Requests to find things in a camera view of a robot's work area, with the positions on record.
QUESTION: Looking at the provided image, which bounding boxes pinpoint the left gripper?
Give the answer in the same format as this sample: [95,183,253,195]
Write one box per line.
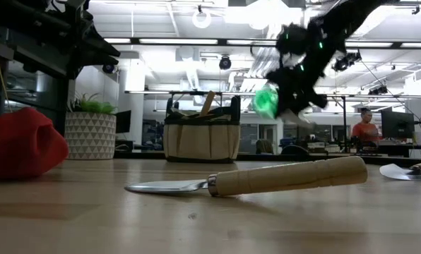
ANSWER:
[12,0,121,79]

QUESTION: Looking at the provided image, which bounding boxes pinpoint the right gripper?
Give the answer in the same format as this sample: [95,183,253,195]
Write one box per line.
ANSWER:
[266,20,333,116]

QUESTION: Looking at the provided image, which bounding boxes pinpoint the green spray bottle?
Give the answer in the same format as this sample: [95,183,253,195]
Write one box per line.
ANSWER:
[251,84,317,130]

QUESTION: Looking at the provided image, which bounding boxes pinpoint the narrow-blade trowel wooden handle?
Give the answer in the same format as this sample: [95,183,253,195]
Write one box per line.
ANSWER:
[124,155,369,198]

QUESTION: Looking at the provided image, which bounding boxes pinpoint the wooden-handled garden tool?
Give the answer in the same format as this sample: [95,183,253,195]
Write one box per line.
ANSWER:
[200,90,216,116]

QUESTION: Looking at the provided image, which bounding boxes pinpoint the beige green-trimmed gardening bag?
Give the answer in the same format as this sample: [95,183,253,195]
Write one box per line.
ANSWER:
[162,95,242,164]

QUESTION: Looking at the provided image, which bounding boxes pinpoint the red gardening glove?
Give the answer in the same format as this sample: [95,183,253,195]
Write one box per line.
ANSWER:
[0,107,69,181]

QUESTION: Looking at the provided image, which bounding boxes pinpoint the wide-blade trowel wooden handle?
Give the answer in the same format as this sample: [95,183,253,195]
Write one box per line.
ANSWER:
[379,158,421,181]

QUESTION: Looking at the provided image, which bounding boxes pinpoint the black chair back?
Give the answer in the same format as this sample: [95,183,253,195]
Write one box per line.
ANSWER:
[280,144,310,156]

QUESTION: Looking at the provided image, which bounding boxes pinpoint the tan chair back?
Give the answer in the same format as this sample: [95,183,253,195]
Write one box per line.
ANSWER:
[255,138,274,155]

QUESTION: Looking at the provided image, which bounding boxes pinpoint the dark background cabinet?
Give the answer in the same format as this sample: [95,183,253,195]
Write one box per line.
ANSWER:
[0,45,70,137]

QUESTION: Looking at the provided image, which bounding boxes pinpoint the person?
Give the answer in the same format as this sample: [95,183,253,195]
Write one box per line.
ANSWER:
[351,107,383,145]

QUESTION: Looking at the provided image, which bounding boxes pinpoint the small black monitor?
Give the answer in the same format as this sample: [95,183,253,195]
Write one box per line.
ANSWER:
[115,109,132,134]

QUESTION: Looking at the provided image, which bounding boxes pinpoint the black ceiling spotlight cluster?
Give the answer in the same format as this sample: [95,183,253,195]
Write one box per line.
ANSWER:
[368,85,390,96]

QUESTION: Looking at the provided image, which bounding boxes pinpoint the succulent in white patterned pot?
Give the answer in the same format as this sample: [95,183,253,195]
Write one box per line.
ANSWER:
[64,92,118,162]

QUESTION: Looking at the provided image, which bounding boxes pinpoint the long ceiling light bar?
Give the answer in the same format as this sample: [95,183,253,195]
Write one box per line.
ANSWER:
[102,36,421,49]

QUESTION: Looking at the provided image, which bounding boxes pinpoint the large black monitor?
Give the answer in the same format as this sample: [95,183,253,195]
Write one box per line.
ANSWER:
[380,107,415,140]

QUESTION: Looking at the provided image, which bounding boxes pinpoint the round white ceiling lamp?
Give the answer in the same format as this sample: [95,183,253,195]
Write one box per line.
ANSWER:
[191,5,213,30]

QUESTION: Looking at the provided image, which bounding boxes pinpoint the black background desk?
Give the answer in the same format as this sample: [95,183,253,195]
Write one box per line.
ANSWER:
[358,143,421,159]

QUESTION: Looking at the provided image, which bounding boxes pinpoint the black background rig frame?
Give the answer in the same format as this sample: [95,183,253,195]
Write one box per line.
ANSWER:
[125,90,349,153]

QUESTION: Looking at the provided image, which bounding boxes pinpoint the black aluminium table frame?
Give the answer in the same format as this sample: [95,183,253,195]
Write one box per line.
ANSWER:
[113,150,421,167]

